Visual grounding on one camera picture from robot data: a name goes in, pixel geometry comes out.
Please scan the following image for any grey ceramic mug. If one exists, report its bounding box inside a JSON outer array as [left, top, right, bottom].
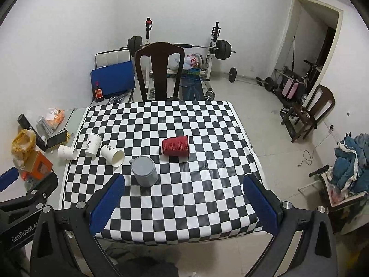
[[129, 156, 158, 187]]

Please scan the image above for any white paper cup lying centre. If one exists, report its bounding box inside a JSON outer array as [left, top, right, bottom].
[[101, 145, 125, 168]]

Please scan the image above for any white paper cup lying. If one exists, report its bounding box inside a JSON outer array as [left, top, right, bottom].
[[57, 145, 78, 161], [101, 145, 125, 168]]

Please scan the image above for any white paper cup lying left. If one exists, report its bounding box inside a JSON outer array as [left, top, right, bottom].
[[57, 145, 78, 161]]

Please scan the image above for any white paper cup upright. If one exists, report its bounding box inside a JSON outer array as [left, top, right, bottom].
[[85, 134, 103, 158]]

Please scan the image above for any red ribbed paper cup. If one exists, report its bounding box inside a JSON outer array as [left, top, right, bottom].
[[160, 136, 190, 158]]

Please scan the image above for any orange cardboard box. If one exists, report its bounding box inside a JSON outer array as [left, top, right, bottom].
[[21, 151, 53, 181]]

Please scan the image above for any yellow plastic bag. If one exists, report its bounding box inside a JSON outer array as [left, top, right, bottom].
[[11, 129, 36, 163]]

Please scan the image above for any small white box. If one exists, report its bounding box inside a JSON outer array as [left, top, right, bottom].
[[37, 116, 54, 137]]

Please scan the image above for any black power bank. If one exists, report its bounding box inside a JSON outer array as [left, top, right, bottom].
[[46, 129, 69, 149]]

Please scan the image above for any orange tissue pack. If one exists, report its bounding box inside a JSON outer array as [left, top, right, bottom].
[[45, 108, 65, 130]]

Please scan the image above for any pile of blue clothes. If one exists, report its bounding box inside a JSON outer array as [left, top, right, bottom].
[[330, 133, 368, 194]]

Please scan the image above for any black white checkered tablecloth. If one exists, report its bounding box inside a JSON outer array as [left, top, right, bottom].
[[60, 101, 264, 244]]

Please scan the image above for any dark bottle red label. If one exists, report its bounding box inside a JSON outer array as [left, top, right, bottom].
[[94, 81, 104, 102]]

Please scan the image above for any wooden chair by door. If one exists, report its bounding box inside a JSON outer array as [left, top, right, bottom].
[[280, 84, 336, 143]]

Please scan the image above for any small barbell on floor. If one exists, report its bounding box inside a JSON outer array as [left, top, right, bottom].
[[227, 67, 275, 92]]

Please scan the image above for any blue folded mat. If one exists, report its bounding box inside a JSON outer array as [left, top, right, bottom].
[[91, 61, 135, 97]]

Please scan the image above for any barbell with black plates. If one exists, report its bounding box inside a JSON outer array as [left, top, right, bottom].
[[121, 36, 236, 60]]

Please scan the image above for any dark wooden chair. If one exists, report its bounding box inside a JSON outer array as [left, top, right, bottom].
[[134, 42, 186, 102]]

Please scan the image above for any white weight bench rack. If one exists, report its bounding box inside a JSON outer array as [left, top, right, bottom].
[[131, 18, 235, 83]]

